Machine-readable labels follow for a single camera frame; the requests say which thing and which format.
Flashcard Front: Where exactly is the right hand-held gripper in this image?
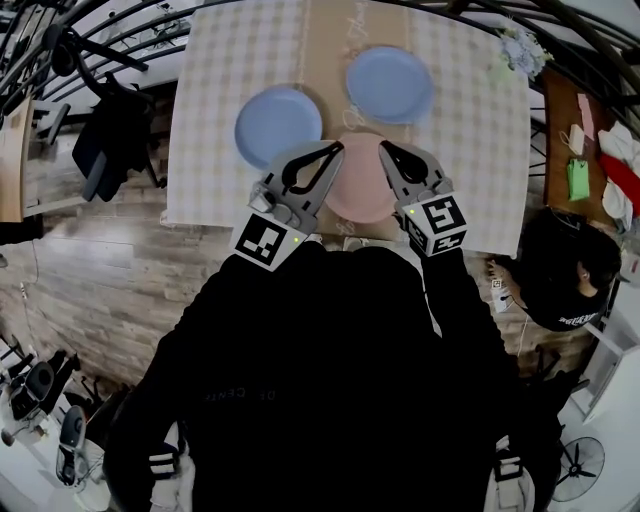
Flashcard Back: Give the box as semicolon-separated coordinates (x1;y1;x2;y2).
377;140;470;258

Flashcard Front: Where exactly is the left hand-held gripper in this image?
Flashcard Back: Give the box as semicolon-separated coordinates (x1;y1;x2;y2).
228;139;346;274

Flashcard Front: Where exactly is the pink big plate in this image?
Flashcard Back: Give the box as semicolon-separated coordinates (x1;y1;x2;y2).
323;132;403;224

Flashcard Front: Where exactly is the blue big plate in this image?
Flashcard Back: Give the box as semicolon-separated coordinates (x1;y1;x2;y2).
344;46;436;126
233;84;324;171

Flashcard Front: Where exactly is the person's left forearm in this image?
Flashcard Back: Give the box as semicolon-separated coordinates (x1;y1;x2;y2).
169;244;311;361

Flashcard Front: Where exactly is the person's right forearm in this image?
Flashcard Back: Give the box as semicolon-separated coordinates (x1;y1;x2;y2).
417;247;501;351

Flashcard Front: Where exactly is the checkered tablecloth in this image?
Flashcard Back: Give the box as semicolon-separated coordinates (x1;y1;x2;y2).
164;0;532;261

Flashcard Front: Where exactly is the brown wooden side table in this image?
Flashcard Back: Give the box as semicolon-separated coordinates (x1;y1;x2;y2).
542;67;640;229

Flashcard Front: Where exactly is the green tag on side table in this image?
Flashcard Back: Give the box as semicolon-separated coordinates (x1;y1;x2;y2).
566;157;592;202

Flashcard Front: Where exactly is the white flower bouquet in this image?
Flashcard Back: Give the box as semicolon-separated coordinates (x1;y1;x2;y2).
494;27;555;81

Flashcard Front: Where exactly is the small beige bag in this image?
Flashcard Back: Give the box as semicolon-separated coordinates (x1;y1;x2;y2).
559;123;589;151

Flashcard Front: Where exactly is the pink paper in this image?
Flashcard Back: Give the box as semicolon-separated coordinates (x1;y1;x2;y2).
577;92;600;141

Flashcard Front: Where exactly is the black office chair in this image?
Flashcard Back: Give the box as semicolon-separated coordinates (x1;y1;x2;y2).
72;72;169;204

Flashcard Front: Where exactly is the white cloth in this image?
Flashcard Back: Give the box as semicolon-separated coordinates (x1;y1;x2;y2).
597;121;640;234

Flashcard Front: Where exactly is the red cloth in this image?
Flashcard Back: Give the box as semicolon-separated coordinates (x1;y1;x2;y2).
598;152;640;204

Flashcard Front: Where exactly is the person's black sweater torso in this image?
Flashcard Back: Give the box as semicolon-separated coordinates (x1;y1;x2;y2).
102;239;564;512

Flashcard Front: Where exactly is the black metal stand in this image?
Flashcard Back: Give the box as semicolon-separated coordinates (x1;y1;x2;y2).
47;22;166;101

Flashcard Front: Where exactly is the light wooden desk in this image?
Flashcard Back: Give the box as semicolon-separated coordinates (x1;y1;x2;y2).
0;97;36;224

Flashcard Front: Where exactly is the white striped clothing piece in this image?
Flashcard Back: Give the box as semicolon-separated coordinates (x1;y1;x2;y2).
492;434;539;512
147;419;196;512

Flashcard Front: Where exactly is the black floor fan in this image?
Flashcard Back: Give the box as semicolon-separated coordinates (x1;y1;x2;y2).
552;436;606;504

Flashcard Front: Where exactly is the gray office chair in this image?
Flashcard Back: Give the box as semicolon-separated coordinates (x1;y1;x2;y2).
8;359;57;422
53;404;90;487

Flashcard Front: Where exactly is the white cluttered desk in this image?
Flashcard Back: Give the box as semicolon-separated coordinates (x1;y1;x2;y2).
0;424;109;512

